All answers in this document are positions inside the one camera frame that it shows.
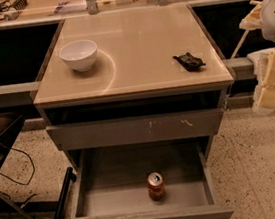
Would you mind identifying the white ceramic bowl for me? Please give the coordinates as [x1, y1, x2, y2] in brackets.
[58, 39, 98, 72]

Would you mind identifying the grey drawer cabinet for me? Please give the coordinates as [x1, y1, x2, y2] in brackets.
[34, 4, 233, 167]

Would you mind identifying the black metal leg bar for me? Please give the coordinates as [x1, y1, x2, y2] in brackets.
[53, 167, 77, 219]

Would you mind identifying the white stick with black tip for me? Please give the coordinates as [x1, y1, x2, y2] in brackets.
[230, 29, 250, 59]

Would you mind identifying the black floor cable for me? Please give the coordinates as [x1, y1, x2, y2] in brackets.
[0, 142, 38, 190]

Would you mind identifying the grey metal post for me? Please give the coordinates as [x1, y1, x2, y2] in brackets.
[86, 0, 98, 15]

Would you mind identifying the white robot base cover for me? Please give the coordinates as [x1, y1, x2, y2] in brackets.
[246, 47, 274, 76]

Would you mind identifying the open grey bottom drawer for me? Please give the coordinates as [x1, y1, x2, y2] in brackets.
[68, 138, 233, 219]

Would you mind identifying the red coke can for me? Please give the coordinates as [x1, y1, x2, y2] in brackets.
[147, 172, 165, 201]

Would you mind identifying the closed grey middle drawer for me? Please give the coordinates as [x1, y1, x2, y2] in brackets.
[46, 108, 223, 151]

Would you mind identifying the black crumpled snack bag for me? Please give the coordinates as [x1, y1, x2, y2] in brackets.
[173, 52, 205, 72]

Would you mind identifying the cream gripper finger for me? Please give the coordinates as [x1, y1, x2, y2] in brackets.
[252, 48, 275, 115]
[239, 0, 262, 31]

